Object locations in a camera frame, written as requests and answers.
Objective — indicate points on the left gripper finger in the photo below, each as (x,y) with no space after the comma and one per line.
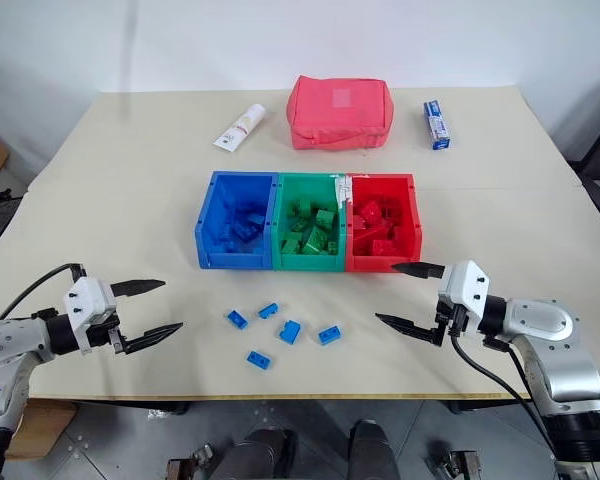
(152,336)
(140,287)

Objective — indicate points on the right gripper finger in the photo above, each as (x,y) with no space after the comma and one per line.
(405,326)
(420,270)

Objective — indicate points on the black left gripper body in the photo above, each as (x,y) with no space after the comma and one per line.
(116,336)

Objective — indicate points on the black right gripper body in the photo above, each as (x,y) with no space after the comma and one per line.
(450,322)

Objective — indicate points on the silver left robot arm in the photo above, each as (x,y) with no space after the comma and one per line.
(5,342)

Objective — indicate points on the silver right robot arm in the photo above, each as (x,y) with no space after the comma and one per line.
(550,325)

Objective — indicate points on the red plastic bin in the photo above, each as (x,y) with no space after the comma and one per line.
(412,235)

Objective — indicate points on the red toy brick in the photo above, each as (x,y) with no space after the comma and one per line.
(383,247)
(369,211)
(392,207)

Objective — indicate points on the blue toy brick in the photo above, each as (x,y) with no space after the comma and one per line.
(259,360)
(236,319)
(247,225)
(290,332)
(329,335)
(268,311)

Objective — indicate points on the blue plastic bin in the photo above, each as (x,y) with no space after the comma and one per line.
(220,250)

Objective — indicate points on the green toy brick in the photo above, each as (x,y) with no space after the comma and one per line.
(333,247)
(325,219)
(291,245)
(317,240)
(304,206)

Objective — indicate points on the white tape strip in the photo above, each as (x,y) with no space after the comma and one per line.
(341,190)

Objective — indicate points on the metal caster foot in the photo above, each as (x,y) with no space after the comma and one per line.
(457,465)
(190,465)

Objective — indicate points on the green plastic bin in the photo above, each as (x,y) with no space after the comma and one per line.
(280,262)

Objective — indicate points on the blue white toothpaste box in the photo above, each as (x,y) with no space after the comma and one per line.
(436,125)

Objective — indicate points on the pink fabric pouch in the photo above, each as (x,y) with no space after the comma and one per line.
(337,117)

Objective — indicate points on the white cream tube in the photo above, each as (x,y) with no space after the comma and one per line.
(240,127)

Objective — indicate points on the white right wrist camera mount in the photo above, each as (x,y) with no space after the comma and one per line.
(465,286)

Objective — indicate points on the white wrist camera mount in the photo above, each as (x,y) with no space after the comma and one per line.
(87,300)
(465,286)

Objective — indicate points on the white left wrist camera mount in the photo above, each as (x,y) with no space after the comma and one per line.
(87,300)

